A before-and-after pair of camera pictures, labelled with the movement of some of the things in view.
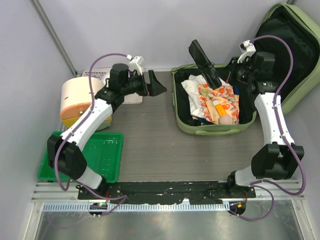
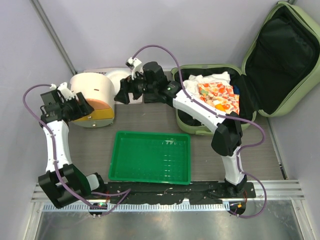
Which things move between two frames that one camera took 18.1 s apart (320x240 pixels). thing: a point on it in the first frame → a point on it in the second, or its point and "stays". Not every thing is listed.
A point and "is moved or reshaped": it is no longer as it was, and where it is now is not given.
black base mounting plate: [202, 193] stays
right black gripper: [234, 65] → [128, 85]
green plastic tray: [103, 154] → [151, 157]
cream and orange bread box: [76, 97] is moved or reshaped
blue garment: [236, 90] stays
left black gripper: [157, 88] → [83, 110]
